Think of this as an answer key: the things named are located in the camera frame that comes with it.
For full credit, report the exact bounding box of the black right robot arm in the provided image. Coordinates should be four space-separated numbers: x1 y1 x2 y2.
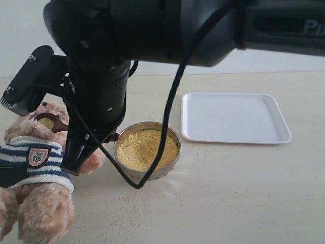
43 1 324 175

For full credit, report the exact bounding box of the white rectangular plastic tray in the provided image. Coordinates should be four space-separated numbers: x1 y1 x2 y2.
180 93 292 144

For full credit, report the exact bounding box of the dark brown wooden spoon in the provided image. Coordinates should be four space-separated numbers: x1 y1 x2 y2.
32 113 120 142

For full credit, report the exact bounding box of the steel bowl of yellow millet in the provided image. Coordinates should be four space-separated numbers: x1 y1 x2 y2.
114 121 181 182

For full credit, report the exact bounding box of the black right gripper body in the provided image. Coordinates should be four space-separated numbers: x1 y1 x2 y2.
67 59 138 142

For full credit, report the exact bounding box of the black camera cable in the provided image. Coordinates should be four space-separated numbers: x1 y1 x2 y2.
60 0 239 190

